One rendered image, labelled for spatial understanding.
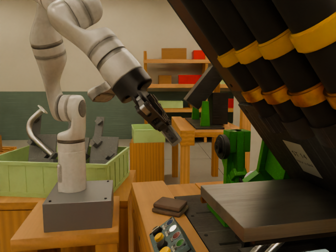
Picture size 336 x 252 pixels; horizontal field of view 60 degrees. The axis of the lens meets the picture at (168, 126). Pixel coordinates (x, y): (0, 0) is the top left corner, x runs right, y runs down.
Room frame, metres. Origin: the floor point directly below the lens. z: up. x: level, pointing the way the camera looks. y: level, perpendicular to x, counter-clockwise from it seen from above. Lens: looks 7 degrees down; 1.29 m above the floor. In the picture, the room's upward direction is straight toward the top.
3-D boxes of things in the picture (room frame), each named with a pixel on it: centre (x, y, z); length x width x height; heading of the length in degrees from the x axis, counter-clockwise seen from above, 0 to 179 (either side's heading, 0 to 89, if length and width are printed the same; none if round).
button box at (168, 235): (0.67, -0.01, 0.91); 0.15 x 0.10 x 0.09; 12
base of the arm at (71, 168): (1.00, 0.34, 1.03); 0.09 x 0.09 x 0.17; 12
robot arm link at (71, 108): (0.99, 0.33, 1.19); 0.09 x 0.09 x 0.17; 81
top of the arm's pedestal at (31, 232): (1.00, 0.34, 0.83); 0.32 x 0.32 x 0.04; 9
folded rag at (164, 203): (0.91, -0.01, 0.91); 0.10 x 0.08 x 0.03; 63
